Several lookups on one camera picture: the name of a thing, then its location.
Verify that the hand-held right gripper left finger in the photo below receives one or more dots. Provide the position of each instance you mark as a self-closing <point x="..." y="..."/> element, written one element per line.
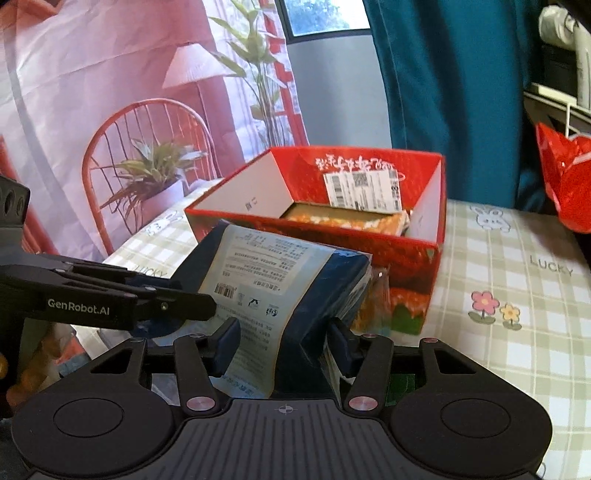
<point x="228" y="342"/>

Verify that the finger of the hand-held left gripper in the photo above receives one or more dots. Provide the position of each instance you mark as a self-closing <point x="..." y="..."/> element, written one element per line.
<point x="92" y="272"/>
<point x="184" y="308"/>

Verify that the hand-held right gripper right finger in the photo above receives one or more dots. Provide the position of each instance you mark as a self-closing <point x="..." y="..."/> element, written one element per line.
<point x="340" y="347"/>

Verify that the blue packet with white label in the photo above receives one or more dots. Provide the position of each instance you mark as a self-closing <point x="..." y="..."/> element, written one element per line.
<point x="249" y="277"/>

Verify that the red cardboard box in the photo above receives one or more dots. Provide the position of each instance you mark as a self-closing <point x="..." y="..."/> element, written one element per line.
<point x="406" y="261"/>

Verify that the orange yellow packet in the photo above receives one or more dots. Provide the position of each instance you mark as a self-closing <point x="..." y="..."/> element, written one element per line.
<point x="351" y="221"/>

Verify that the green checked bunny cloth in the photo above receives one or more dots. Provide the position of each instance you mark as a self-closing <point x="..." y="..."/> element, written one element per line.
<point x="508" y="360"/>

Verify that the pink printed backdrop cloth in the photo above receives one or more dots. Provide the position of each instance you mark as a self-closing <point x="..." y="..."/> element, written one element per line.
<point x="92" y="69"/>

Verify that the teal curtain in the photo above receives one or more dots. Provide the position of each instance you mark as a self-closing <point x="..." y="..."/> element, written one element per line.
<point x="452" y="92"/>

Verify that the red plastic bag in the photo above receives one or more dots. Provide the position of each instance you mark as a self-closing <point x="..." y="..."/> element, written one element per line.
<point x="561" y="170"/>

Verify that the window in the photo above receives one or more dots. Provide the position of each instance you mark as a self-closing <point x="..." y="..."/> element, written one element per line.
<point x="318" y="16"/>

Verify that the black case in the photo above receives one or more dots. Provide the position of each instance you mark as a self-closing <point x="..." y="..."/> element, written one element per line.
<point x="558" y="69"/>

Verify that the white spray can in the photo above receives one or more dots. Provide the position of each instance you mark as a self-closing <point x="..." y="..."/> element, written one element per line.
<point x="582" y="64"/>

